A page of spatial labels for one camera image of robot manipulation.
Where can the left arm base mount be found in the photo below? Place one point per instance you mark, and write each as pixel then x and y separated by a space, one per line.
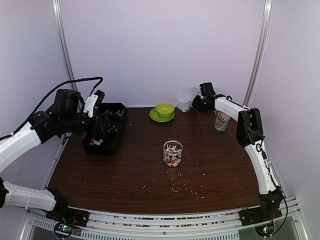
pixel 68 219

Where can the front aluminium rail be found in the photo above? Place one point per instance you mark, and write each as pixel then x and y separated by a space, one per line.
pixel 217 225

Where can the silver jar lid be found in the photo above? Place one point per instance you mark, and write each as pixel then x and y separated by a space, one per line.
pixel 184 107

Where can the coral pattern ceramic mug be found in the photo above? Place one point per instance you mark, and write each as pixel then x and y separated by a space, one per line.
pixel 221 121

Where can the aluminium frame post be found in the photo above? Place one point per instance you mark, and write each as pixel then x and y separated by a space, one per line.
pixel 57 11
pixel 261 48

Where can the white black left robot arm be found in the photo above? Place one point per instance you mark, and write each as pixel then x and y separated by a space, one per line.
pixel 69 113

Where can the green bowl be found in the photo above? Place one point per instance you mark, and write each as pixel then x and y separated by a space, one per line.
pixel 165 110

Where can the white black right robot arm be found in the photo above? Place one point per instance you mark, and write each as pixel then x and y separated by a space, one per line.
pixel 250 135

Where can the right aluminium frame post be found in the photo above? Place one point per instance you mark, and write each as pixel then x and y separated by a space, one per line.
pixel 261 48

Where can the left aluminium frame post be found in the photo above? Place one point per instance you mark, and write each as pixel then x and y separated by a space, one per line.
pixel 57 11

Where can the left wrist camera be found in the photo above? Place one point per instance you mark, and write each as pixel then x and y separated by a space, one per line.
pixel 93 102

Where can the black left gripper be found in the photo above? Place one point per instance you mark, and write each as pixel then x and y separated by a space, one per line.
pixel 102 132

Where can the green saucer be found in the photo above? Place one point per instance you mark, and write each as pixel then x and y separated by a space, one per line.
pixel 153 114

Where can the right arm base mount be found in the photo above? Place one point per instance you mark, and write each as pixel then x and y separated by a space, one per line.
pixel 262 218

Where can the black three-compartment candy tray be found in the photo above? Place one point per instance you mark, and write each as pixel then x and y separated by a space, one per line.
pixel 106 146

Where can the clear plastic jar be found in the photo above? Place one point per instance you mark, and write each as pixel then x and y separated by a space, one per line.
pixel 172 153

